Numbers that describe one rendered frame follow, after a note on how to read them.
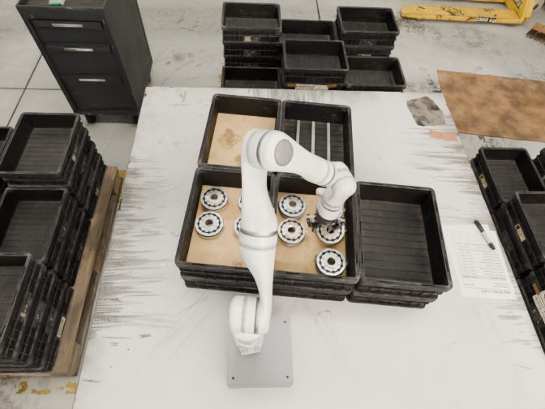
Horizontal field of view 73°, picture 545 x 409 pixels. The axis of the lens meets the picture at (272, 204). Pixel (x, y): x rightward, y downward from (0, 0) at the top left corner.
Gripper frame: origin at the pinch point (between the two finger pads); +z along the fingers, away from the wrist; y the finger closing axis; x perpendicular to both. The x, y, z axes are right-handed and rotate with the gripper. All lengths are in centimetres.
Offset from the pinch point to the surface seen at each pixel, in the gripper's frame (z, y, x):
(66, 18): 6, -137, 116
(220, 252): 4.5, -35.4, -10.8
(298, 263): 4.1, -7.3, -12.1
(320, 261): 1.0, 0.0, -12.0
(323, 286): 3.6, 1.6, -19.7
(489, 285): 16, 69, -9
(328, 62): 39, 11, 146
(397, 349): 16.3, 30.1, -35.5
